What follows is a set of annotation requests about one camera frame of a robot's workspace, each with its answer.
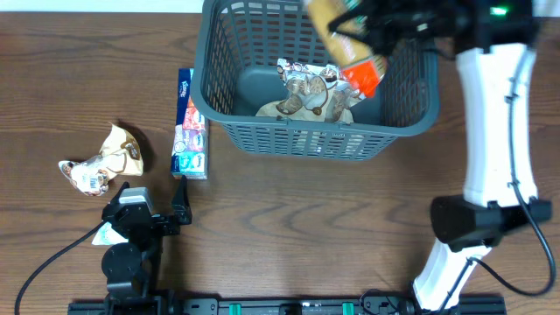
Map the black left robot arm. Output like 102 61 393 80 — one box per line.
101 177 193 302

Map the cookie bag with clear window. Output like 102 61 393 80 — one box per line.
276 59 365 109

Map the grey plastic basket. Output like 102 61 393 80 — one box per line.
191 0 439 161

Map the white paper label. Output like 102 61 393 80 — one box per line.
92 222 129 246

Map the red spaghetti packet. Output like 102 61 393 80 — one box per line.
303 0 388 98

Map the beige cookie bag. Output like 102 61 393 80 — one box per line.
58 124 144 196
256 95 360 123

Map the Kleenex tissue multipack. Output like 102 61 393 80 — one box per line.
171 68 208 180

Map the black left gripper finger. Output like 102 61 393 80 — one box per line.
101 182 130 221
171 175 193 225

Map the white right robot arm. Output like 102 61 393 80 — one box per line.
326 1 552 314

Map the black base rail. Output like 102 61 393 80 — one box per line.
67 290 507 315

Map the crumpled beige cookie bag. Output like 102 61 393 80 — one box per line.
58 124 144 196

